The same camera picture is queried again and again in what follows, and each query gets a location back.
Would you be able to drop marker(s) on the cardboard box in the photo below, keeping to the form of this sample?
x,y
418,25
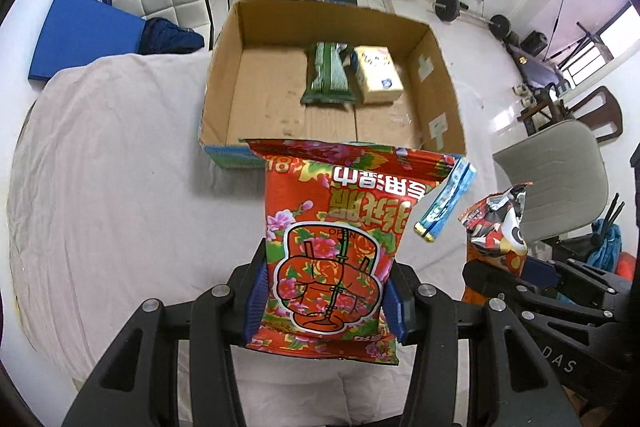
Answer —
x,y
225,72

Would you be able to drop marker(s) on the blue striped packet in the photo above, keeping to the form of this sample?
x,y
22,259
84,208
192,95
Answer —
x,y
445,202

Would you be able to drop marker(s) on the short black barbell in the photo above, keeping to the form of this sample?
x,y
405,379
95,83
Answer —
x,y
447,7

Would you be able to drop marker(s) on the green tissue pack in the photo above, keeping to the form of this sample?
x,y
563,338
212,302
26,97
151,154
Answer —
x,y
327,77

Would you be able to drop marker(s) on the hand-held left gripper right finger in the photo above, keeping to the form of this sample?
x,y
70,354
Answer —
x,y
396,312

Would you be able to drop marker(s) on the dark blue cloth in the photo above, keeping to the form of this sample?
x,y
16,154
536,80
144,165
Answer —
x,y
170,38

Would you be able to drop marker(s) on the light blue cloth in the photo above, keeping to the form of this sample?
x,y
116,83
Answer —
x,y
606,239

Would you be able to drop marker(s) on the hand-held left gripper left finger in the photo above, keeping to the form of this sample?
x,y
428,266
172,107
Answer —
x,y
254,307

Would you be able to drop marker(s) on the yellow tissue pack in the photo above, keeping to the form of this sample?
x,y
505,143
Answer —
x,y
375,77

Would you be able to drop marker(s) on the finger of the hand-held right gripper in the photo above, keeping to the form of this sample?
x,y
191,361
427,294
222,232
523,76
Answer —
x,y
542,273
482,274

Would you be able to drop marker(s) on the grey plastic chair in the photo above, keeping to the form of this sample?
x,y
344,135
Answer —
x,y
555,167

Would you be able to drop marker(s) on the brown wooden chair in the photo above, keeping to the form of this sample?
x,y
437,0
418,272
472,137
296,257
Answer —
x,y
607,107

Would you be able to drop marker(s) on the blue foam mat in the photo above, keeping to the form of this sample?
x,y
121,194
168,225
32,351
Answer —
x,y
75,37

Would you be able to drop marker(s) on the orange snack bag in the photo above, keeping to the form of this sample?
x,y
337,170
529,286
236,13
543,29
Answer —
x,y
495,227

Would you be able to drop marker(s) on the black exercise bench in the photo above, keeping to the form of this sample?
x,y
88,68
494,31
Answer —
x,y
537,67

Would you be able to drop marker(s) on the red floral wet wipes pack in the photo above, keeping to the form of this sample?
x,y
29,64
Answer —
x,y
325,257

